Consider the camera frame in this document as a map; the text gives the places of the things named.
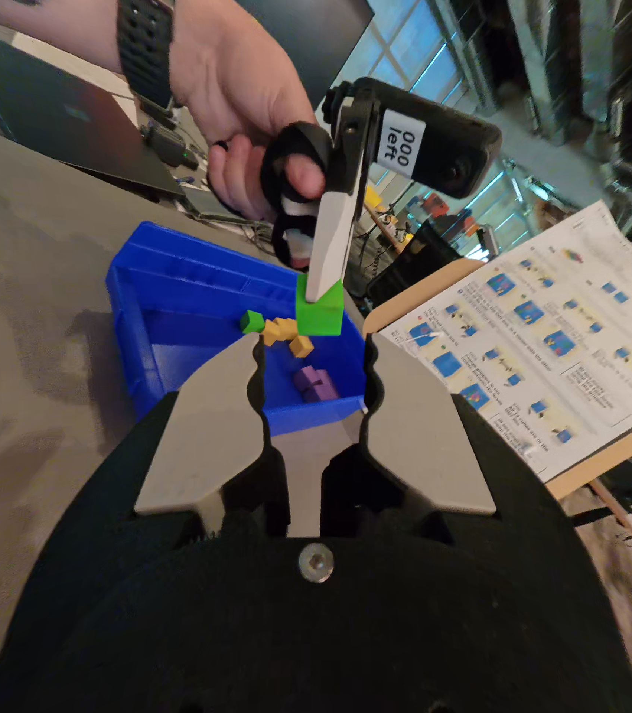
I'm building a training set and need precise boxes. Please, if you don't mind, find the printed instruction sheet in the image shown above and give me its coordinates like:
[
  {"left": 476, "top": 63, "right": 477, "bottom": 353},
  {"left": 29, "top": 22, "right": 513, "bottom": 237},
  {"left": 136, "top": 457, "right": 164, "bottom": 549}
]
[{"left": 378, "top": 201, "right": 632, "bottom": 482}]

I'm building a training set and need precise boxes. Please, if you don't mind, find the blue plastic bin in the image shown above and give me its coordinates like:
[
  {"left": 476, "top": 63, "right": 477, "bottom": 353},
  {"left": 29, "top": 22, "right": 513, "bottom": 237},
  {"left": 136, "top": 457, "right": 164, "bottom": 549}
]
[{"left": 105, "top": 221, "right": 367, "bottom": 438}]

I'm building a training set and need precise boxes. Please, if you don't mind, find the black cable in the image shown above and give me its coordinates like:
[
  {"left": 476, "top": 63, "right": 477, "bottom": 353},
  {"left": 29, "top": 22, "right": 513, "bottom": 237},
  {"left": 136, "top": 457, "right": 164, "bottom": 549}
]
[{"left": 238, "top": 220, "right": 278, "bottom": 257}]

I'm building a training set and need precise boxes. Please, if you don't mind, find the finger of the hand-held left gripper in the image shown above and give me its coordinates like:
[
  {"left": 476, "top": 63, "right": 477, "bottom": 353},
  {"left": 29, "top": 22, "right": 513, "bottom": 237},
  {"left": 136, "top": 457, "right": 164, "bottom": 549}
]
[{"left": 305, "top": 189, "right": 358, "bottom": 305}]

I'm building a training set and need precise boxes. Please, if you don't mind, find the person's left hand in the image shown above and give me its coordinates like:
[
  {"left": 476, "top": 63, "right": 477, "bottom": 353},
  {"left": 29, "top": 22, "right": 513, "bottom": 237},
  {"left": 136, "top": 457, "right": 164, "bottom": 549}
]
[{"left": 171, "top": 0, "right": 328, "bottom": 222}]

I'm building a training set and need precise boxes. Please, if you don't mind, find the grey desk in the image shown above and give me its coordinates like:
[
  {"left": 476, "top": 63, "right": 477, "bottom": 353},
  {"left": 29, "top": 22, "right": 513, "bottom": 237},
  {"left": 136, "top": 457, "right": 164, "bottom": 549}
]
[{"left": 0, "top": 72, "right": 375, "bottom": 703}]

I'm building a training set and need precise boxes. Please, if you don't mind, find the black wristwatch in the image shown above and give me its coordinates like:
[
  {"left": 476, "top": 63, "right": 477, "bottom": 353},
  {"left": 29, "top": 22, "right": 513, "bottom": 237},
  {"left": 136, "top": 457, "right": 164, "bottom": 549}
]
[{"left": 117, "top": 0, "right": 177, "bottom": 115}]

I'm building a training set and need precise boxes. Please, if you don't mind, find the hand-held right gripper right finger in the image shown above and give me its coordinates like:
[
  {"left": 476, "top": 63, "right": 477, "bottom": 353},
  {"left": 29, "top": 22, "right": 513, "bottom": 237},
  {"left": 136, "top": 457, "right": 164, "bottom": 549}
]
[{"left": 359, "top": 332, "right": 497, "bottom": 514}]

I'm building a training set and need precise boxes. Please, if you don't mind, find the black battery charger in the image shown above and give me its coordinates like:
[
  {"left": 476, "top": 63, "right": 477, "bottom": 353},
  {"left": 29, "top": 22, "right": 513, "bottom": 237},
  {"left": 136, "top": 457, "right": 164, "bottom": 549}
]
[{"left": 140, "top": 120, "right": 201, "bottom": 170}]

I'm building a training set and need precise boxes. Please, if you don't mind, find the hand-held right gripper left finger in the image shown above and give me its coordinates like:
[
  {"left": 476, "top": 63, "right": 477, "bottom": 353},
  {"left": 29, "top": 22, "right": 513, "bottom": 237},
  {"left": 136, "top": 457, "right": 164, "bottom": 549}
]
[{"left": 134, "top": 334, "right": 273, "bottom": 516}]

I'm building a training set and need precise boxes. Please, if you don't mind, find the large dark screen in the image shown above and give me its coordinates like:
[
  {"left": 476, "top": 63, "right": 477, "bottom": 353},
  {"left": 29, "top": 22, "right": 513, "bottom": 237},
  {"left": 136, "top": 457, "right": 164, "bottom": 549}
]
[{"left": 236, "top": 0, "right": 376, "bottom": 109}]

